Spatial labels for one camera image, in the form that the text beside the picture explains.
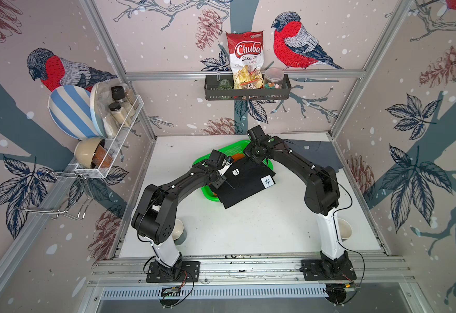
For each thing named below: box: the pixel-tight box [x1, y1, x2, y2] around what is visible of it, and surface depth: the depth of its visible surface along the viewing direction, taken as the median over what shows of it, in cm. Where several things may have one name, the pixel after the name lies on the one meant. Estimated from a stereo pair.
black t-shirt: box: [211, 157, 277, 209], surface depth 90 cm
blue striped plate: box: [48, 84, 101, 141], surface depth 66 cm
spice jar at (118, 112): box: [108, 101, 129, 126], surface depth 78 cm
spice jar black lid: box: [110, 85, 126, 100], surface depth 81 cm
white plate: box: [89, 81, 120, 139], surface depth 69 cm
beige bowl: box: [74, 137, 103, 169], surface depth 61 cm
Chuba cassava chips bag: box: [226, 30, 266, 90], surface depth 84 cm
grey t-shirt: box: [284, 138, 344, 173], surface depth 116 cm
